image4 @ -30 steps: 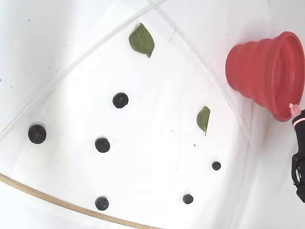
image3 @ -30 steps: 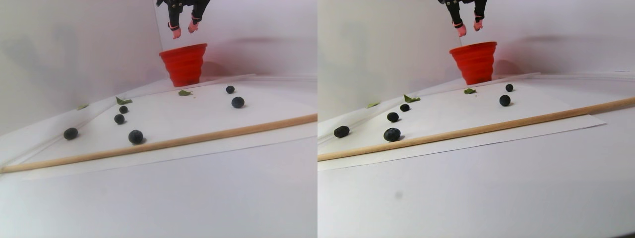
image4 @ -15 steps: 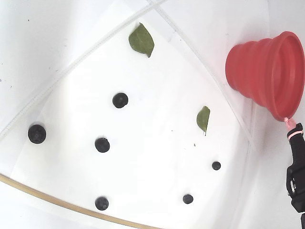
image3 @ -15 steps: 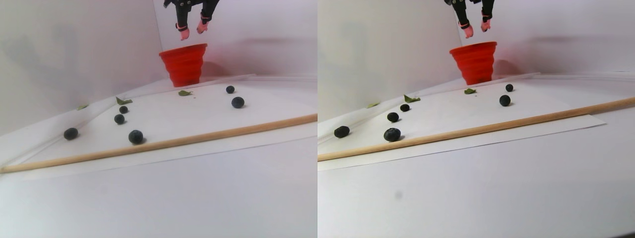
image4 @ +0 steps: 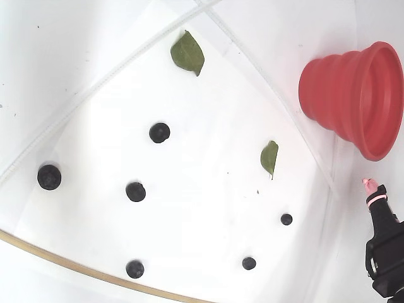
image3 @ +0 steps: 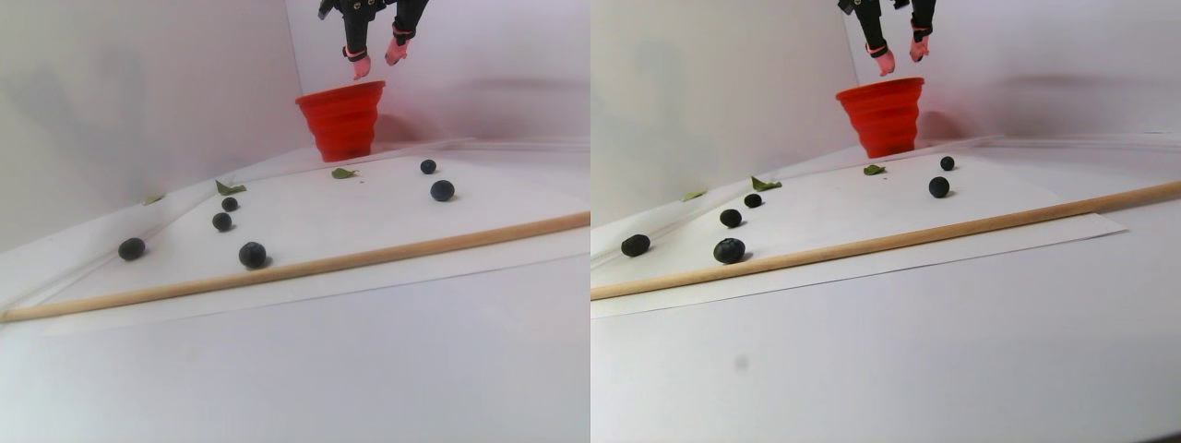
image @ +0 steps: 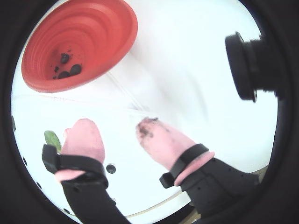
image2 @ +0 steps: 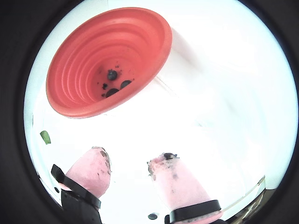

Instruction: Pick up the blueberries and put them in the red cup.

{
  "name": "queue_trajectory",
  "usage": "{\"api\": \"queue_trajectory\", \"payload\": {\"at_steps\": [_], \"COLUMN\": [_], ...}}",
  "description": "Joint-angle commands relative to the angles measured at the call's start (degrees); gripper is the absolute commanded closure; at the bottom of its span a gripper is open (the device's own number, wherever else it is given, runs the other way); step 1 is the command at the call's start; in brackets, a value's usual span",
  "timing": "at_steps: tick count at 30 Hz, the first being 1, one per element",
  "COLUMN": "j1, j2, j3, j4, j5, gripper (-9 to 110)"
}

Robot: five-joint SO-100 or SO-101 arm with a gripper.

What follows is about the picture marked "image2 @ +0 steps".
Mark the stained pink-covered gripper finger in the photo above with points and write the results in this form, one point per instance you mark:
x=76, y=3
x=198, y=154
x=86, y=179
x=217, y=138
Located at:
x=180, y=186

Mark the pink-covered black gripper finger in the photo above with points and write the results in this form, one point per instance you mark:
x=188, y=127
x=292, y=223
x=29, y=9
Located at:
x=88, y=172

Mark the red collapsible silicone cup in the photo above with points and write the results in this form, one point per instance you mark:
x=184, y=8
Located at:
x=77, y=70

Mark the large green leaf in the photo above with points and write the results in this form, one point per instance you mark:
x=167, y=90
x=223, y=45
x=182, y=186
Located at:
x=44, y=137

